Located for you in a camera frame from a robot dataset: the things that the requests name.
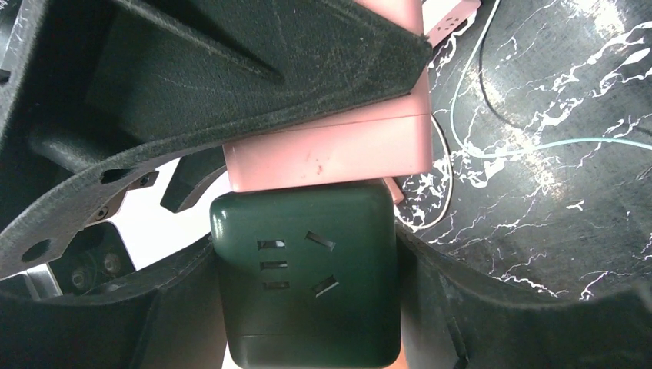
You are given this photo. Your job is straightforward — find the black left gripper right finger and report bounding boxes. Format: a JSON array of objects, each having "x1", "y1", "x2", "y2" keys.
[{"x1": 396, "y1": 226, "x2": 651, "y2": 368}]

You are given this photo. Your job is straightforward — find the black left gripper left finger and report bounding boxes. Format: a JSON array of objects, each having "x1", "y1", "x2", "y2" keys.
[{"x1": 1, "y1": 236, "x2": 226, "y2": 368}]

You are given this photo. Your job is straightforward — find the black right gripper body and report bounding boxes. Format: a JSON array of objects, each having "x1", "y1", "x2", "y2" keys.
[{"x1": 1, "y1": 1, "x2": 240, "y2": 276}]

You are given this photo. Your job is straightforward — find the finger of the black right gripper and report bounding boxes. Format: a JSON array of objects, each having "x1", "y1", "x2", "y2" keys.
[{"x1": 30, "y1": 1, "x2": 430, "y2": 174}]

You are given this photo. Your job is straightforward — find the dark green cube socket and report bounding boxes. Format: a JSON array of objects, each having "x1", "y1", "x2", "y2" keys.
[{"x1": 209, "y1": 180, "x2": 401, "y2": 368}]

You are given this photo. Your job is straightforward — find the pink cube socket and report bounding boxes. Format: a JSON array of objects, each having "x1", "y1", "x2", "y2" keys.
[{"x1": 222, "y1": 0, "x2": 434, "y2": 194}]

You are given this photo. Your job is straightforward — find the thin pink cable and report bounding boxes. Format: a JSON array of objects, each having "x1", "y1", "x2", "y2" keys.
[{"x1": 392, "y1": 114, "x2": 455, "y2": 233}]

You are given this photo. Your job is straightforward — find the thin mint cable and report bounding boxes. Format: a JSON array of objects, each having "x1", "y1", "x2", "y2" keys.
[{"x1": 447, "y1": 0, "x2": 652, "y2": 160}]

